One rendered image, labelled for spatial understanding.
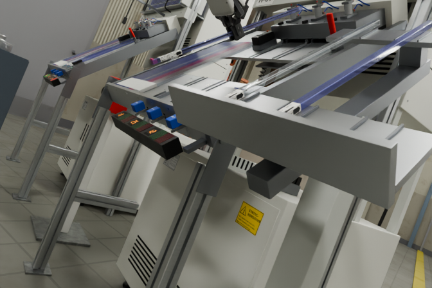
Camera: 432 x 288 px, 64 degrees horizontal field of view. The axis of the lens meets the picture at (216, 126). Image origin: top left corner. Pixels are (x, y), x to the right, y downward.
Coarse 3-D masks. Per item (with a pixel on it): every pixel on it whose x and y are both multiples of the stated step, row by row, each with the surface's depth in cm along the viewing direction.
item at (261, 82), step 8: (368, 24) 74; (376, 24) 75; (352, 32) 71; (360, 32) 72; (336, 40) 68; (344, 40) 69; (320, 48) 65; (328, 48) 66; (304, 56) 63; (312, 56) 63; (320, 56) 65; (288, 64) 61; (296, 64) 61; (304, 64) 62; (272, 72) 59; (280, 72) 59; (288, 72) 60; (256, 80) 57; (264, 80) 56; (272, 80) 58; (240, 88) 55; (248, 88) 55; (256, 88) 56
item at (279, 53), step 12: (252, 36) 145; (252, 48) 123; (276, 48) 113; (288, 48) 109; (300, 48) 105; (312, 48) 101; (252, 60) 111; (264, 60) 106; (276, 60) 101; (288, 60) 97; (312, 60) 90
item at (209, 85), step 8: (176, 80) 108; (184, 80) 106; (192, 80) 103; (200, 80) 100; (208, 80) 99; (216, 80) 97; (224, 80) 94; (160, 88) 105; (200, 88) 94; (208, 88) 92; (216, 88) 90; (160, 96) 94; (168, 96) 94
